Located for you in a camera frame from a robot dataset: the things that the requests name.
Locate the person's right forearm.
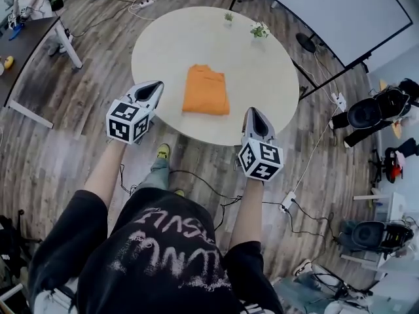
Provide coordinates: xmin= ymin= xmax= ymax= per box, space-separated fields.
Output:
xmin=228 ymin=177 xmax=266 ymax=251

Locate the person's left forearm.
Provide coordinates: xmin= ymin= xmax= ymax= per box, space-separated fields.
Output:
xmin=83 ymin=139 xmax=129 ymax=206

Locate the white projection screen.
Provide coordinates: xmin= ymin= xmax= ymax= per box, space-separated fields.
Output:
xmin=253 ymin=0 xmax=414 ymax=69

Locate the dark desk with white legs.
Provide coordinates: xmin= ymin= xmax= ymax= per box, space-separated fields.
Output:
xmin=0 ymin=16 xmax=83 ymax=130

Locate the black floor cable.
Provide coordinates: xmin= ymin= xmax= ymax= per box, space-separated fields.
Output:
xmin=118 ymin=164 xmax=340 ymax=245

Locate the blue tool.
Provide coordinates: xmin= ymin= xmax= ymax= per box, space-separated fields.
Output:
xmin=8 ymin=24 xmax=24 ymax=41

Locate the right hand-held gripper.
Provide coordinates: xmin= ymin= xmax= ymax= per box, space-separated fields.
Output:
xmin=237 ymin=107 xmax=284 ymax=183

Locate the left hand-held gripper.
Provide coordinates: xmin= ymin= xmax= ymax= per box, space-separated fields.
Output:
xmin=105 ymin=80 xmax=164 ymax=145

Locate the black chair with red item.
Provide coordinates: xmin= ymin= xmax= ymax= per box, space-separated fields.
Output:
xmin=369 ymin=137 xmax=416 ymax=184

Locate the large potted plant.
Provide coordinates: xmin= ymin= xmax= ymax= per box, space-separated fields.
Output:
xmin=249 ymin=21 xmax=271 ymax=41

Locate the person's grey jeans leg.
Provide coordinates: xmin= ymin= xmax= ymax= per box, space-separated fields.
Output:
xmin=134 ymin=157 xmax=171 ymax=192

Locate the person's black printed t-shirt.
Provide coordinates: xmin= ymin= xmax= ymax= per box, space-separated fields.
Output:
xmin=27 ymin=188 xmax=285 ymax=314

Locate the white shelf unit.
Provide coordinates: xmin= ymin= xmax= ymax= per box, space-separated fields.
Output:
xmin=352 ymin=191 xmax=407 ymax=230

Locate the white floor cable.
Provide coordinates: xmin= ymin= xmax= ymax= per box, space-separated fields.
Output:
xmin=293 ymin=49 xmax=343 ymax=196

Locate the black round stand base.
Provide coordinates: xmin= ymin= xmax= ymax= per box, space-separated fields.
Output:
xmin=295 ymin=32 xmax=316 ymax=54

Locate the orange long-sleeved top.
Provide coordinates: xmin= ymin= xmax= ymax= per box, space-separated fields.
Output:
xmin=181 ymin=63 xmax=231 ymax=116

